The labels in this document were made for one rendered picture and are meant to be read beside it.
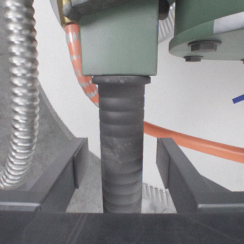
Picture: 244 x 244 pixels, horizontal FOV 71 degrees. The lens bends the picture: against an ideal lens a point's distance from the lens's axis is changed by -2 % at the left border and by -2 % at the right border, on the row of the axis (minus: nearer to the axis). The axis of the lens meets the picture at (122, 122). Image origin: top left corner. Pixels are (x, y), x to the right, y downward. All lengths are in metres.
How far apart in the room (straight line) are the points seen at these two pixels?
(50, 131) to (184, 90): 0.75
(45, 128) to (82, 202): 0.41
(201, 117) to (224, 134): 0.04
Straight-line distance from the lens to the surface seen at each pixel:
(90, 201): 0.99
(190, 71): 0.27
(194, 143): 0.18
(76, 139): 0.16
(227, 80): 0.26
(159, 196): 0.39
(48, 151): 0.91
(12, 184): 0.20
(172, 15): 0.29
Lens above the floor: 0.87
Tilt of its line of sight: 48 degrees down
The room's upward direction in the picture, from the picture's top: 68 degrees clockwise
